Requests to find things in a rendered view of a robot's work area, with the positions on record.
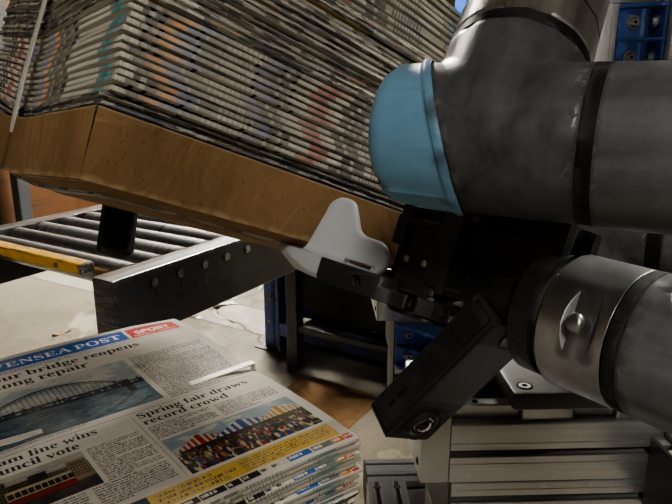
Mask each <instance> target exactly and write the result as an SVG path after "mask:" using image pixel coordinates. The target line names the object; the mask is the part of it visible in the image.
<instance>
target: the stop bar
mask: <svg viewBox="0 0 672 504"><path fill-rule="evenodd" d="M0 256H4V257H8V258H12V259H16V260H20V261H25V262H29V263H33V264H37V265H41V266H45V267H49V268H54V269H58V270H62V271H66V272H70V273H74V274H78V275H84V274H87V273H91V272H93V271H94V262H93V261H90V260H85V259H81V258H76V257H72V256H67V255H63V254H58V253H54V252H49V251H45V250H40V249H36V248H31V247H27V246H22V245H18V244H13V243H9V242H4V241H0Z"/></svg>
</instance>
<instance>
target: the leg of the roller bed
mask: <svg viewBox="0 0 672 504"><path fill-rule="evenodd" d="M285 284H286V329H287V366H286V367H288V368H291V369H295V370H298V369H300V368H301V367H303V366H304V365H305V364H304V353H303V334H302V333H298V325H300V324H303V280H302V271H300V270H298V269H297V270H295V271H293V272H291V273H288V274H286V275H285Z"/></svg>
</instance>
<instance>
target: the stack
mask: <svg viewBox="0 0 672 504"><path fill-rule="evenodd" d="M248 366H250V367H251V370H250V369H247V368H246V367H248ZM359 447H360V443H359V438H358V436H357V435H356V434H354V433H353V432H351V431H350V430H349V429H347V428H346V427H344V426H343V425H342V424H340V423H339V422H337V421H336V420H335V419H333V418H332V417H330V416H329V415H327V414H326V413H324V412H323V411H321V410H320V409H318V408H317V407H315V406H314V405H312V404H311V403H309V402H308V401H306V400H305V399H303V398H301V397H300V396H298V395H297V394H295V393H293V392H292V391H290V390H288V389H287V388H285V387H284V386H282V385H280V384H279V383H277V382H275V381H274V380H272V379H271V378H269V377H267V376H265V375H263V374H260V373H258V372H256V363H255V362H254V361H252V360H250V361H247V362H244V363H241V362H240V361H239V360H238V359H237V358H236V357H235V356H234V355H233V354H232V353H231V352H230V351H228V350H227V349H225V348H224V347H222V346H221V345H219V344H218V343H216V342H215V341H213V340H212V339H210V338H208V337H207V336H205V335H204V334H202V333H201V332H199V331H197V330H195V329H194V328H192V327H190V326H188V325H187V324H185V323H183V322H181V321H179V320H177V319H169V320H164V321H158V322H153V323H147V324H141V325H136V326H131V327H126V328H122V329H118V330H113V331H109V332H104V333H100V334H96V335H91V336H87V337H83V338H79V339H75V340H71V341H67V342H63V343H58V344H54V345H50V346H46V347H42V348H38V349H34V350H30V351H26V352H23V353H19V354H15V355H11V356H7V357H3V358H0V504H354V502H355V499H354V498H353V497H355V496H356V495H358V490H357V489H360V484H359V483H358V481H357V480H356V479H357V478H359V477H360V474H359V473H361V472H363V468H362V467H361V466H360V465H359V464H358V463H357V462H356V461H358V460H360V459H361V456H360V452H359Z"/></svg>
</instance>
